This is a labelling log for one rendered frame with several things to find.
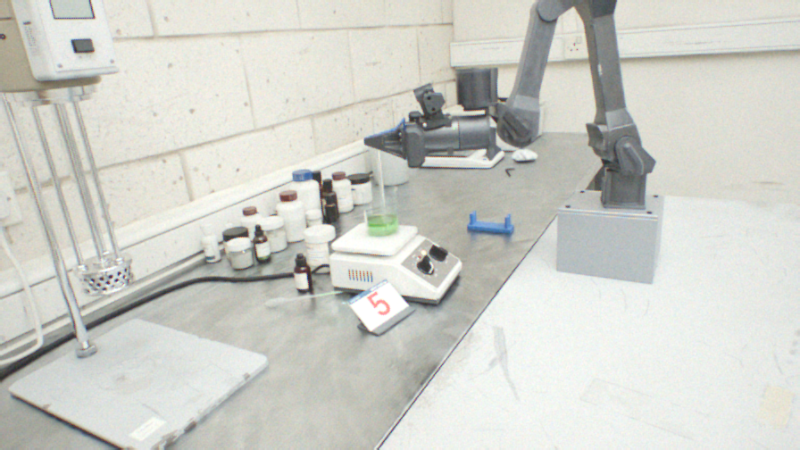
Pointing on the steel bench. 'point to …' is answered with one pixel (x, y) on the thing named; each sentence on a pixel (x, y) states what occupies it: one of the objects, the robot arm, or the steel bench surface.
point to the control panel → (432, 262)
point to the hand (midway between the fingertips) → (384, 139)
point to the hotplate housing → (361, 276)
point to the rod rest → (490, 225)
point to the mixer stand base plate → (140, 384)
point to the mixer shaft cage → (94, 276)
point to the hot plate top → (354, 241)
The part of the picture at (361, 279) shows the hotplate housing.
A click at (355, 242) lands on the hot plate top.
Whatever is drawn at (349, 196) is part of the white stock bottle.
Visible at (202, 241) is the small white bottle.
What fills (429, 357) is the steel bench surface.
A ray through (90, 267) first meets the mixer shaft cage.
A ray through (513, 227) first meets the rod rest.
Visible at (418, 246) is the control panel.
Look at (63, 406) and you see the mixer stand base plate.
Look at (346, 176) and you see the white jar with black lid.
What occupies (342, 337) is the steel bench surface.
